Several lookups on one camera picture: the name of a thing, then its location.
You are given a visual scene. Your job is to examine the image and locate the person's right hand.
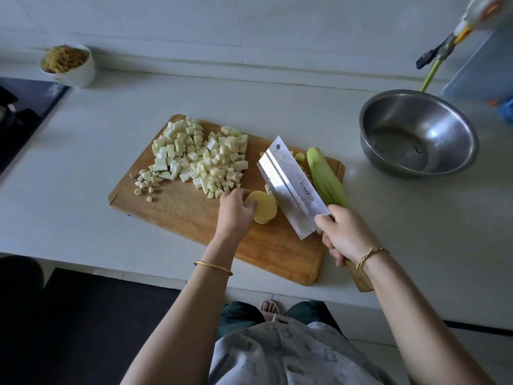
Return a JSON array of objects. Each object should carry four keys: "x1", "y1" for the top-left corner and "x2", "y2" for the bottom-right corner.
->
[{"x1": 314, "y1": 204, "x2": 384, "y2": 268}]

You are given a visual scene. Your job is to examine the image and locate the person's left hand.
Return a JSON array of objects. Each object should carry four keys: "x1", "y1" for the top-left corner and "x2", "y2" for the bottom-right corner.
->
[{"x1": 210, "y1": 187, "x2": 258, "y2": 257}]

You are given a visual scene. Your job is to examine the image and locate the yellow potato piece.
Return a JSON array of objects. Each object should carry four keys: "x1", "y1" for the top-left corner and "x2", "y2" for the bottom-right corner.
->
[{"x1": 245, "y1": 190, "x2": 279, "y2": 225}]

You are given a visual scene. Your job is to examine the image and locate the peeled green cucumber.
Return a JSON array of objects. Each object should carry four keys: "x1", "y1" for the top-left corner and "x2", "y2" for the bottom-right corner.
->
[{"x1": 306, "y1": 147, "x2": 351, "y2": 209}]

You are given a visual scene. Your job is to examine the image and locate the pile of white diced vegetable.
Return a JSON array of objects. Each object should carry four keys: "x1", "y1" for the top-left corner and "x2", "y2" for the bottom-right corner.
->
[{"x1": 180, "y1": 125, "x2": 250, "y2": 199}]

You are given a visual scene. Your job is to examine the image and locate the cleaver with wooden handle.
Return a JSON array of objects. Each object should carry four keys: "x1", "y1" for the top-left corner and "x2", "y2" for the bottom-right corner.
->
[{"x1": 256, "y1": 135, "x2": 376, "y2": 294}]

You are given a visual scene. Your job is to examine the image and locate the pile of garlic cloves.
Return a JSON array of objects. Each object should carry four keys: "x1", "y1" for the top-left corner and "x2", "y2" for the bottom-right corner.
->
[{"x1": 128, "y1": 168, "x2": 165, "y2": 204}]

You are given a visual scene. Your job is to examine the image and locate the person's right forearm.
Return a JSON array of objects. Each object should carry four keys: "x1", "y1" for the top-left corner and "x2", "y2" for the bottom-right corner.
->
[{"x1": 356, "y1": 252, "x2": 498, "y2": 385}]

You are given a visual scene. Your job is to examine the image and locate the person's left forearm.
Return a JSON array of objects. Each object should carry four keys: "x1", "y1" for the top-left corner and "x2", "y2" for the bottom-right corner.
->
[{"x1": 120, "y1": 248, "x2": 235, "y2": 385}]

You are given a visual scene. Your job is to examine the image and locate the person's right foot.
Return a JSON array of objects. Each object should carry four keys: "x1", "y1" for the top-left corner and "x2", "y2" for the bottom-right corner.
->
[{"x1": 260, "y1": 298, "x2": 283, "y2": 319}]

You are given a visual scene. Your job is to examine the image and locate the gold bangle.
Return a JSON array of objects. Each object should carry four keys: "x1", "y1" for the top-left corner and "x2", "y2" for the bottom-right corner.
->
[{"x1": 192, "y1": 260, "x2": 234, "y2": 276}]

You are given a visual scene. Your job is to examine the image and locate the wooden cutting board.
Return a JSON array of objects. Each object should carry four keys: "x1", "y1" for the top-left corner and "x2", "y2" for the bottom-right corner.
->
[{"x1": 107, "y1": 113, "x2": 346, "y2": 287}]

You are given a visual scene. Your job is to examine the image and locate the dark green trousers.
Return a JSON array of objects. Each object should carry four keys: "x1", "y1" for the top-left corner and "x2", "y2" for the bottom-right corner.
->
[{"x1": 216, "y1": 299, "x2": 346, "y2": 342}]

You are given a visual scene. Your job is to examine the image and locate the white patterned garment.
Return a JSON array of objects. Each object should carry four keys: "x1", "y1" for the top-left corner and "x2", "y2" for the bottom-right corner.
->
[{"x1": 208, "y1": 315, "x2": 398, "y2": 385}]

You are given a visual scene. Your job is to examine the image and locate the deep stainless steel bowl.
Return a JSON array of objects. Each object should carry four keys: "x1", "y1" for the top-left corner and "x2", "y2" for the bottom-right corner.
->
[{"x1": 358, "y1": 89, "x2": 480, "y2": 178}]

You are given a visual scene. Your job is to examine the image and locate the black floor mat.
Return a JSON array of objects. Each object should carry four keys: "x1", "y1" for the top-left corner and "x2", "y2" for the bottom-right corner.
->
[{"x1": 0, "y1": 267, "x2": 184, "y2": 385}]

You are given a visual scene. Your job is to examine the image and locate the dark green bottle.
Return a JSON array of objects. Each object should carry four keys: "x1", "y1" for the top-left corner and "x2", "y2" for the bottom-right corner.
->
[{"x1": 497, "y1": 97, "x2": 513, "y2": 125}]

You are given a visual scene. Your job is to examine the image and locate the light blue plastic board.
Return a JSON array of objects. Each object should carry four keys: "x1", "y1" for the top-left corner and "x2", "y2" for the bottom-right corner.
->
[{"x1": 441, "y1": 28, "x2": 513, "y2": 105}]

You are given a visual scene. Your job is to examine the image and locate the white bowl of noodles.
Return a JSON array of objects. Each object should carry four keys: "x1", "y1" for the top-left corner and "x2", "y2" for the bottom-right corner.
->
[{"x1": 38, "y1": 43, "x2": 98, "y2": 90}]

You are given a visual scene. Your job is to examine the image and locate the black gas stove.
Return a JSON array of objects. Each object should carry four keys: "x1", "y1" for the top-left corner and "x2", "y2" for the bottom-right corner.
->
[{"x1": 0, "y1": 76, "x2": 70, "y2": 177}]

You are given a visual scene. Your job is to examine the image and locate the braided cord bracelet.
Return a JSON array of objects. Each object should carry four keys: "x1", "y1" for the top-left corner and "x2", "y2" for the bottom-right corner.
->
[{"x1": 356, "y1": 246, "x2": 389, "y2": 273}]

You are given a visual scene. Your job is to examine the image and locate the wall tap with hose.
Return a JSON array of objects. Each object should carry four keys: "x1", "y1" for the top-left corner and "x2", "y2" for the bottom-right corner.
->
[{"x1": 415, "y1": 34, "x2": 458, "y2": 71}]

